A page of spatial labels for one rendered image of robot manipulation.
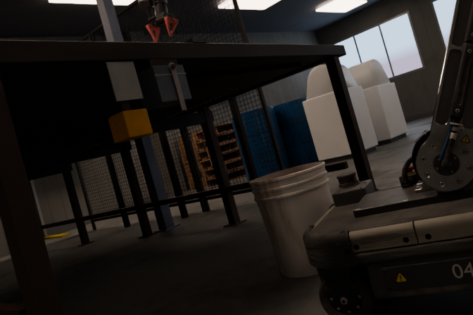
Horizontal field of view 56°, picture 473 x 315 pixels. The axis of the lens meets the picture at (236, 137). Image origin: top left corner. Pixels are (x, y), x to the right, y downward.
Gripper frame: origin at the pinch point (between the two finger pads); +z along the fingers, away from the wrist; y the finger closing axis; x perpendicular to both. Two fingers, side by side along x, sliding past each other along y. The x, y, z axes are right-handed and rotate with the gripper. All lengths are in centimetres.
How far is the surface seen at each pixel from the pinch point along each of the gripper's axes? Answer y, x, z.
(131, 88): 33, -45, 34
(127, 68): 32, -45, 27
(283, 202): 51, 5, 73
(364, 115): -84, 417, -4
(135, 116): 36, -47, 43
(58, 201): -491, 224, 76
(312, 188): 60, 11, 69
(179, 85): 36, -28, 31
